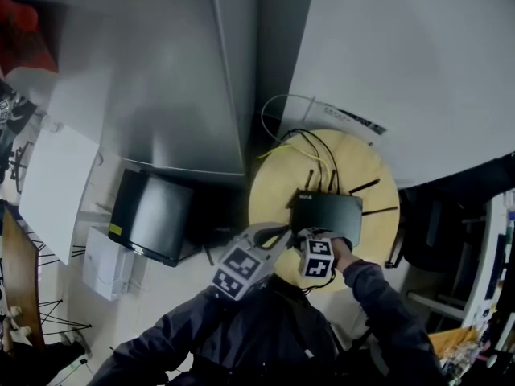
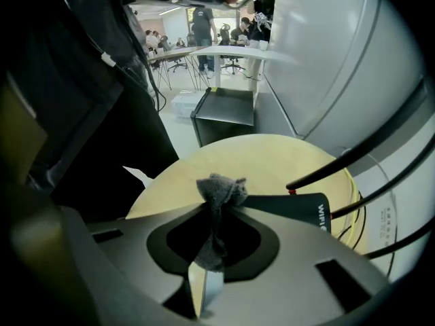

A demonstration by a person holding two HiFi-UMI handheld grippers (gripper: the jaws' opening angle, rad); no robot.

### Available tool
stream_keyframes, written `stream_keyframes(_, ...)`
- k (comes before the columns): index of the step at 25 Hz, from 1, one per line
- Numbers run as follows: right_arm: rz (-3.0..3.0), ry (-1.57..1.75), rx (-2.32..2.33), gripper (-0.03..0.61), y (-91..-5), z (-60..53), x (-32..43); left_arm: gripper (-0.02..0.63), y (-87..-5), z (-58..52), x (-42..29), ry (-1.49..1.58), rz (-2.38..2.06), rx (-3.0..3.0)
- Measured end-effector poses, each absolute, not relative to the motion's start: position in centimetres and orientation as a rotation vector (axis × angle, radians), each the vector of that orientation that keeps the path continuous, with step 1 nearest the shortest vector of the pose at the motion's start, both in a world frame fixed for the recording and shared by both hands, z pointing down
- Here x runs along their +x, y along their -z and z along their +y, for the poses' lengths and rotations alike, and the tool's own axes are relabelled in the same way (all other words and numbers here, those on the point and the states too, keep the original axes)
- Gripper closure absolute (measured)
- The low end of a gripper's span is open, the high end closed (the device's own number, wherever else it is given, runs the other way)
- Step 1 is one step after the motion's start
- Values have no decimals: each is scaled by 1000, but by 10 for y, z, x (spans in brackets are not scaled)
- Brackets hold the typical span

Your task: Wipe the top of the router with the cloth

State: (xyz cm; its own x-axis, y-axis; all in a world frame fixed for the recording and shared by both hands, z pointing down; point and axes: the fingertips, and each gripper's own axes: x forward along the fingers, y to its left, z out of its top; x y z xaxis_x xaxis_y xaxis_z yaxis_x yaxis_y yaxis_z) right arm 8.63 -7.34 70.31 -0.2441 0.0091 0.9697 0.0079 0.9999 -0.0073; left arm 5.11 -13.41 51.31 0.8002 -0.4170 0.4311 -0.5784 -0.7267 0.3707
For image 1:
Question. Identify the black box with yellow label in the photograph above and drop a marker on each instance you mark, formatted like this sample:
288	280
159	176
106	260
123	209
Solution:
157	215

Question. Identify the orange cardboard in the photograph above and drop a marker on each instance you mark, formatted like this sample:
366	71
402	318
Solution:
450	340

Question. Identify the grey refrigerator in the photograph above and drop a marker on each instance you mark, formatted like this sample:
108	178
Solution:
161	75

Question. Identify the black mesh office chair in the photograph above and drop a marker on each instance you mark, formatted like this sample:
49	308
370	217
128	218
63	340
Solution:
442	223

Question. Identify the white printed sheet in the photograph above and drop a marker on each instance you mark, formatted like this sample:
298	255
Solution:
342	119

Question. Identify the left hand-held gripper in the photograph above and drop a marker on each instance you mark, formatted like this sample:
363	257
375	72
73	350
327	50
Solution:
241	272

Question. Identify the brown wooden table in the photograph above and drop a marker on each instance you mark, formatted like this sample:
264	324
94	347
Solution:
20	272

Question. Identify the white desk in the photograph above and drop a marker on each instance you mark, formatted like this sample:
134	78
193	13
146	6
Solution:
483	255

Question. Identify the round yellow wooden side table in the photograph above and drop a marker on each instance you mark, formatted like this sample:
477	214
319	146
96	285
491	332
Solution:
362	159

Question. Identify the person's left forearm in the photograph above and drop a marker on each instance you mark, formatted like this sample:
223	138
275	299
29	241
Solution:
193	316

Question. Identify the person's dark jacket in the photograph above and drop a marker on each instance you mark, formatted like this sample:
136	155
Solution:
257	344

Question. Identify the black router with antennas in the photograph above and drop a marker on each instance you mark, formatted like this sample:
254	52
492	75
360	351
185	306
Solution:
326	211

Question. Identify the white table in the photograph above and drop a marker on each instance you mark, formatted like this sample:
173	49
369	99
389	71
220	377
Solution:
56	183

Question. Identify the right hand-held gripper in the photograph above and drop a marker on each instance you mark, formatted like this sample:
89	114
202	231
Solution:
318	259

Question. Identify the black bag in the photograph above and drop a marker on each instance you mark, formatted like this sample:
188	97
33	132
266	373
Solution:
221	215

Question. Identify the person's right forearm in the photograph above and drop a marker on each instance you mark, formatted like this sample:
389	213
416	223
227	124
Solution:
370	284

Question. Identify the red paper decoration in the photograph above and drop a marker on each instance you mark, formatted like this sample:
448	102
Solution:
24	42

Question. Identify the white computer case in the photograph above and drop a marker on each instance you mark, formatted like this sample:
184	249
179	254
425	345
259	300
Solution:
104	264

